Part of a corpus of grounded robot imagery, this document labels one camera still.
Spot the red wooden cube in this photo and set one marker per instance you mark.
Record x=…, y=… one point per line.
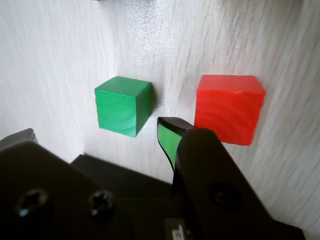
x=225, y=115

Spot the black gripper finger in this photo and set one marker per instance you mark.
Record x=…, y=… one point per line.
x=17, y=136
x=167, y=140

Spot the green wooden cube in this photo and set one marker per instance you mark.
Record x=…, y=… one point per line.
x=117, y=110

